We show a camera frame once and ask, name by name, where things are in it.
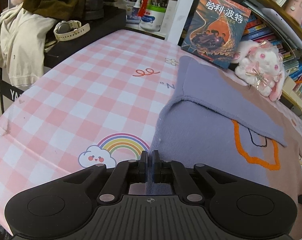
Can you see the dragon cover fantasy book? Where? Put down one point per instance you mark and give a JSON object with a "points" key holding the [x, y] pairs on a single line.
{"points": [[216, 30]]}

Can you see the cream garment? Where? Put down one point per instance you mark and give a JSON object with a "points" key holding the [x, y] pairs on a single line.
{"points": [[20, 42]]}

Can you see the white wristwatch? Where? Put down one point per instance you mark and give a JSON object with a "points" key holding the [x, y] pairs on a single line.
{"points": [[70, 30]]}

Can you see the row of colourful books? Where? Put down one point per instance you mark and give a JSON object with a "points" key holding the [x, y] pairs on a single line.
{"points": [[296, 67]]}

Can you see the pink checkered desk mat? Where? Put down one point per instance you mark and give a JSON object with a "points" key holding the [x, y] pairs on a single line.
{"points": [[90, 92]]}

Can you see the white jar with green lid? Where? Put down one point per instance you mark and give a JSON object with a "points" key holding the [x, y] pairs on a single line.
{"points": [[152, 17]]}

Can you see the wooden bookshelf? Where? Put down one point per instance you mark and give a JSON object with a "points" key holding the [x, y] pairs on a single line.
{"points": [[291, 100]]}

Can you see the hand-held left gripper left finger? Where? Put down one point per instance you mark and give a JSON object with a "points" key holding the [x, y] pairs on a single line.
{"points": [[144, 166]]}

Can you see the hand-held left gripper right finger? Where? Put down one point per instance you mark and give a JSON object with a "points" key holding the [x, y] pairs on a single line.
{"points": [[155, 166]]}

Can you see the white tablet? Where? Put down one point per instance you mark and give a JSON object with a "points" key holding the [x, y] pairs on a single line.
{"points": [[283, 27]]}

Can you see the white bunny plush toy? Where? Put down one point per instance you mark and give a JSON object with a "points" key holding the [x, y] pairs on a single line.
{"points": [[261, 67]]}

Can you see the purple and pink sweater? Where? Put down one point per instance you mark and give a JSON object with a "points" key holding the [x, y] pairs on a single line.
{"points": [[203, 130]]}

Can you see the tall white box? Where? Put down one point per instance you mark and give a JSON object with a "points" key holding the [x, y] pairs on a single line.
{"points": [[169, 16]]}

